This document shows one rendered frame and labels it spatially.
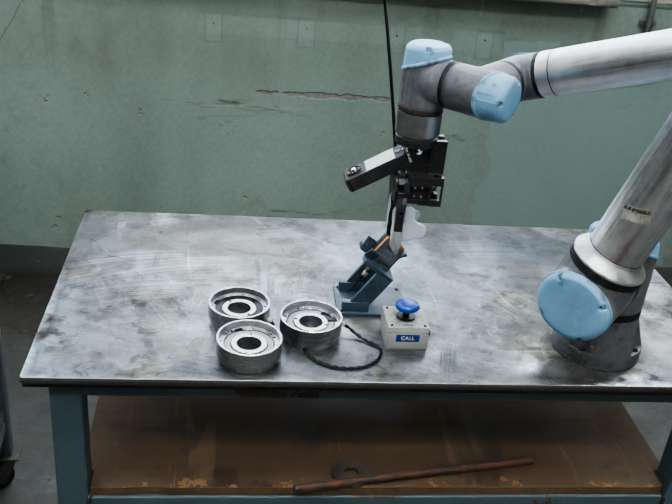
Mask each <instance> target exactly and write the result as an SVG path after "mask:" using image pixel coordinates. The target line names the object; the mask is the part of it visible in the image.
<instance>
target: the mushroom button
mask: <svg viewBox="0 0 672 504"><path fill-rule="evenodd" d="M395 307H396V309H397V310H398V311H400V312H402V313H403V316H405V317H408V316H410V314H412V313H416V312H417V311H418V310H419V304H418V302H417V301H416V300H414V299H411V298H400V299H398V300H397V302H396V305H395Z"/></svg>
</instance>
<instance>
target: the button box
mask: <svg viewBox="0 0 672 504"><path fill-rule="evenodd" d="M380 331H381V334H382V338H383V342H384V346H385V350H411V351H426V348H427V342H428V336H430V333H431V332H430V328H429V325H428V322H427V319H426V317H425V314H424V311H423V308H422V307H419V310H418V311H417V312H416V313H412V314H410V316H408V317H405V316H403V313H402V312H400V311H398V310H397V309H396V307H395V306H382V314H381V321H380Z"/></svg>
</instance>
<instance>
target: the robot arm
mask: <svg viewBox="0 0 672 504"><path fill-rule="evenodd" d="M452 58H453V56H452V47H451V46H450V45H449V44H446V43H444V42H442V41H438V40H431V39H417V40H413V41H411V42H409V43H408V45H407V46H406V50H405V56H404V62H403V66H402V67H401V69H402V76H401V84H400V92H399V100H398V107H397V115H396V123H395V131H396V133H395V142H396V143H397V144H399V145H398V146H396V147H393V148H391V149H389V150H387V151H385V152H383V153H381V154H378V155H376V156H374V157H372V158H370V159H368V160H366V161H363V162H361V163H359V164H357V165H355V166H352V167H350V168H348V169H346V170H344V173H343V175H344V181H345V183H346V185H347V187H348V189H349V190H350V191H351V192H354V191H356V190H358V189H361V188H363V187H365V186H367V185H369V184H371V183H374V182H376V181H378V180H380V179H382V178H384V177H387V176H389V175H390V178H389V192H388V203H387V219H386V233H387V234H389V235H390V242H389V245H390V247H391V249H392V251H393V254H396V255H397V254H398V250H399V247H400V243H401V242H402V241H406V240H411V239H416V238H421V237H423V236H424V235H425V234H426V227H425V226H424V225H422V224H420V223H419V222H417V221H418V220H419V218H420V212H419V211H417V210H415V209H414V208H413V207H412V206H410V204H417V205H422V206H430V207H440V206H441V200H442V194H443V187H444V181H445V178H444V176H443V171H444V165H445V159H446V152H447V146H448V141H447V140H446V139H445V136H444V135H440V129H441V122H442V116H443V109H444V108H446V109H449V110H452V111H456V112H459V113H462V114H466V115H469V116H473V117H476V118H478V119H480V120H482V121H491V122H496V123H505V122H507V121H509V120H510V119H511V117H512V115H514V114H515V112H516V110H517V108H518V105H519V102H521V101H527V100H534V99H541V98H547V97H555V96H562V95H570V94H577V93H585V92H592V91H600V90H607V89H615V88H622V87H630V86H637V85H645V84H652V83H660V82H667V81H672V28H671V29H665V30H660V31H654V32H648V33H643V34H637V35H631V36H626V37H620V38H614V39H608V40H603V41H597V42H591V43H586V44H580V45H574V46H568V47H563V48H557V49H551V50H546V51H541V52H535V53H517V54H514V55H511V56H509V57H508V58H505V59H502V60H499V61H496V62H493V63H491V64H487V65H484V66H481V67H477V66H473V65H469V64H465V63H461V62H457V61H455V60H451V59H452ZM404 147H405V149H407V150H408V151H405V149H404ZM406 152H407V153H406ZM408 153H409V155H407V154H408ZM437 186H439V187H441V191H440V197H439V200H430V199H437V195H438V194H437V193H436V191H435V190H436V189H437ZM671 225H672V112H671V113H670V115H669V116H668V118H667V120H666V121H665V123H664V124H663V126H662V127H661V129H660V130H659V132H658V133H657V135H656V136H655V138H654V139H653V141H652V142H651V144H650V145H649V147H648V148H647V150H646V152H645V153H644V155H643V156H642V158H641V159H640V161H639V162H638V164H637V165H636V167H635V168H634V170H633V171H632V173H631V174H630V176H629V177H628V179H627V180H626V182H625V183H624V185H623V187H622V188H621V190H620V191H619V193H618V194H617V196H616V197H615V199H614V200H613V202H612V203H611V205H610V206H609V208H608V209H607V211H606V212H605V214H604V215H603V217H602V219H601V220H600V221H597V222H594V223H592V224H591V225H590V227H589V230H588V232H587V233H586V234H581V235H579V236H578V237H577V238H576V239H575V241H574V243H573V244H572V246H571V247H570V249H569V250H568V252H567V253H566V255H565V256H564V258H563V259H562V261H561V263H560V264H559V265H558V267H557V268H556V269H555V271H554V272H552V273H550V274H548V275H547V276H546V277H545V278H544V280H543V282H542V283H541V285H540V287H539V290H538V294H537V303H538V307H539V309H540V312H541V315H542V317H543V319H544V320H545V321H546V323H547V324H548V325H549V326H550V327H551V328H552V329H553V331H552V335H551V341H552V344H553V346H554V347H555V349H556V350H557V351H558V352H559V353H560V354H561V355H563V356H564V357H565V358H567V359H568V360H570V361H572V362H574V363H576V364H578V365H581V366H584V367H587V368H590V369H594V370H599V371H608V372H616V371H623V370H627V369H630V368H632V367H633V366H635V365H636V363H637V362H638V359H639V356H640V353H641V333H640V321H639V318H640V315H641V311H642V308H643V304H644V301H645V298H646V294H647V291H648V288H649V284H650V281H651V278H652V274H653V271H654V267H655V264H656V261H657V260H658V259H659V257H658V253H659V249H660V243H659V241H660V240H661V239H662V237H663V236H664V234H665V233H666V232H667V230H668V229H669V227H670V226H671Z"/></svg>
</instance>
